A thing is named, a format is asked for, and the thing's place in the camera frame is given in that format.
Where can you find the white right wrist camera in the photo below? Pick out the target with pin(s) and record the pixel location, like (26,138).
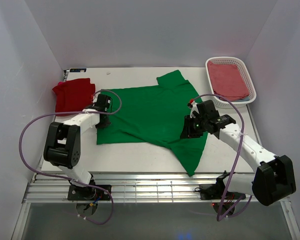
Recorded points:
(193,108)

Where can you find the folded red t shirt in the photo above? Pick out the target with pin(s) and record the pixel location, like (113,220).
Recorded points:
(74,95)

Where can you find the pink t shirt in basket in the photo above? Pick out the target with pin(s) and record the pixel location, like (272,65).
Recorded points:
(226,81)

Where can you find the green t shirt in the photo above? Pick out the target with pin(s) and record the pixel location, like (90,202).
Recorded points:
(155,115)

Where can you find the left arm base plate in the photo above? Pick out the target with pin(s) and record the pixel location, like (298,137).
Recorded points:
(76,193)

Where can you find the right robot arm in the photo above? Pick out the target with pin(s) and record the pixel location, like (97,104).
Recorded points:
(273,178)

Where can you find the white perforated plastic basket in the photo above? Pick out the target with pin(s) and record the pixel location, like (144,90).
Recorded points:
(219,102)

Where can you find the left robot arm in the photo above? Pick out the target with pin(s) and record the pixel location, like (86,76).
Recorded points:
(63,143)

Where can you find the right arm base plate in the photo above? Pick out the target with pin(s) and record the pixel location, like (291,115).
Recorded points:
(213,192)

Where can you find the aluminium rail frame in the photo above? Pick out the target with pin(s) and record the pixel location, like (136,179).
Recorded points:
(147,207)

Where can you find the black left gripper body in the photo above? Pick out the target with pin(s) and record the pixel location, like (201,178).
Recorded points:
(104,123)

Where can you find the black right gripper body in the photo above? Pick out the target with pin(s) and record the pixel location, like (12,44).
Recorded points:
(195,127)

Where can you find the light blue t shirt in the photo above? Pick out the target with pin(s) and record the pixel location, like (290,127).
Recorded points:
(244,99)

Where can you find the blue label sticker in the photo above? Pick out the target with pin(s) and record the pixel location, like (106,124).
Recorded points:
(77,70)

